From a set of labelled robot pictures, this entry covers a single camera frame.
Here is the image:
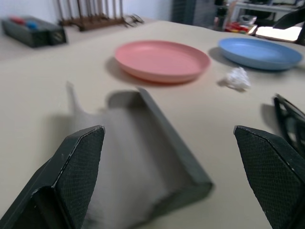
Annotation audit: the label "grey glasses case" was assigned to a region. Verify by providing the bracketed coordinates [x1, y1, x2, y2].
[65, 80, 214, 229]

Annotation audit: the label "pink plastic plate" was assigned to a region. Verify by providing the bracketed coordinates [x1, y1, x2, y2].
[114, 40, 212, 84]

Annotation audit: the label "black slatted cabinet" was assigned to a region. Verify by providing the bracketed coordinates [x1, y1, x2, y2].
[171, 0, 230, 31]

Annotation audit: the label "black eyeglasses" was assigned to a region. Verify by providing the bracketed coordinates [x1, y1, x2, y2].
[273, 94, 305, 154]

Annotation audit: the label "black button box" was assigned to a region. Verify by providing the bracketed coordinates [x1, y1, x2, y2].
[1, 15, 68, 48]

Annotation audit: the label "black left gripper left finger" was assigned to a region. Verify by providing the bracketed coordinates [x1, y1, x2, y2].
[0, 125, 106, 229]

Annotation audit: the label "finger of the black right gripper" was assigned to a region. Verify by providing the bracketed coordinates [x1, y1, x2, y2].
[273, 8, 305, 29]

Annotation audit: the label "thin-framed open eyeglasses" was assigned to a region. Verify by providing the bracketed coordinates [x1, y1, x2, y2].
[122, 13, 145, 28]

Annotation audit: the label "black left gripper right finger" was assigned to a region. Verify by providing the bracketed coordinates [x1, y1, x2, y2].
[234, 125, 305, 229]

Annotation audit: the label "red push button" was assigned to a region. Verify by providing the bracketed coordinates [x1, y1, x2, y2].
[9, 16, 25, 25]

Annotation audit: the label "crumpled white paper ball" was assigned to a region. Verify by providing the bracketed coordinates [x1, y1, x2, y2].
[217, 66, 252, 93]

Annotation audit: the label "blue plastic plate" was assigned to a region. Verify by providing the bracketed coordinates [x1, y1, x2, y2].
[218, 37, 303, 71]

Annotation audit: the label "brown wooden peg rack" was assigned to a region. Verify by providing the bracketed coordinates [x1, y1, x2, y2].
[57, 0, 126, 31]

